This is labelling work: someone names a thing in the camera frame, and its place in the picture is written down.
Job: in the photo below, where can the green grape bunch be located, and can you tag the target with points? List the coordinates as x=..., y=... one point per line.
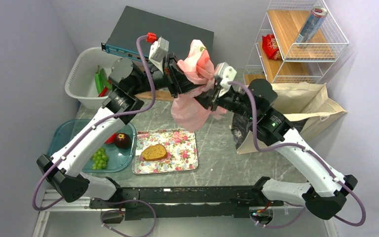
x=100, y=159

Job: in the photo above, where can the red snack packet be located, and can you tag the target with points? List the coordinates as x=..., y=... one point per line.
x=270, y=47

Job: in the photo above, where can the white wire shelf rack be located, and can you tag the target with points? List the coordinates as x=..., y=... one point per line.
x=284, y=19

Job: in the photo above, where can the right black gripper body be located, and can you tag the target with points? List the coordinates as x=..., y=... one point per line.
x=233, y=100

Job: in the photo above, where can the red pepper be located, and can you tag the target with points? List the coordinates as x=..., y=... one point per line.
x=103, y=92

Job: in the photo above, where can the brown bread slice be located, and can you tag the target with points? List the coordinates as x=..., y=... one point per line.
x=154, y=153

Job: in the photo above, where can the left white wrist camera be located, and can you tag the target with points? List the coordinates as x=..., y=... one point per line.
x=158, y=49

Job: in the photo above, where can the dark red apple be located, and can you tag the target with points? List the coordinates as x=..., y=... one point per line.
x=122, y=141

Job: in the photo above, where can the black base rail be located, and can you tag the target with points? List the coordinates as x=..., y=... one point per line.
x=177, y=202

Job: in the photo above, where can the teal network switch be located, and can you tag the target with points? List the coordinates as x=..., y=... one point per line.
x=134, y=23

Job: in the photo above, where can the pink plastic grocery bag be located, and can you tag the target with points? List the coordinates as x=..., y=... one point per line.
x=198, y=69

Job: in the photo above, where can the green pepper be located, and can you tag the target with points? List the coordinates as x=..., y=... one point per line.
x=98, y=82

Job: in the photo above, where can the blue drink can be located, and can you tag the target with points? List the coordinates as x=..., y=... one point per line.
x=311, y=26

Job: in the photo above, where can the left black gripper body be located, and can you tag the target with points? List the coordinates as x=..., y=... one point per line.
x=161, y=80

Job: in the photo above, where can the green cucumber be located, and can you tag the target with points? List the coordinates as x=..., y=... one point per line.
x=104, y=79

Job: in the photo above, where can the floral rectangular tray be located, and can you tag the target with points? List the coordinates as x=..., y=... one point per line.
x=180, y=148

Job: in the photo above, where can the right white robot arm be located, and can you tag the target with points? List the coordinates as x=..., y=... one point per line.
x=325, y=191

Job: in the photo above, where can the red tomato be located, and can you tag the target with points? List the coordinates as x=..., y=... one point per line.
x=111, y=139

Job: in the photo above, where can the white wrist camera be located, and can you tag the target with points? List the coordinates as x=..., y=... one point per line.
x=223, y=74
x=158, y=49

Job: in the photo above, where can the beige canvas tote bag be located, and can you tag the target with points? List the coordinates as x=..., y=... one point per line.
x=306, y=105

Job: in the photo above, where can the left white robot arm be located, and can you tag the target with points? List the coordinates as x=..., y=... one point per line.
x=63, y=169

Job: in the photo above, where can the white plastic basin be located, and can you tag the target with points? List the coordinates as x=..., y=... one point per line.
x=80, y=83

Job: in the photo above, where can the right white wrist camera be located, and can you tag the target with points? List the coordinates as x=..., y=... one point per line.
x=223, y=74

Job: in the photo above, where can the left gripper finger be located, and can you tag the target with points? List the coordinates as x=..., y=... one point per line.
x=174, y=71
x=181, y=84

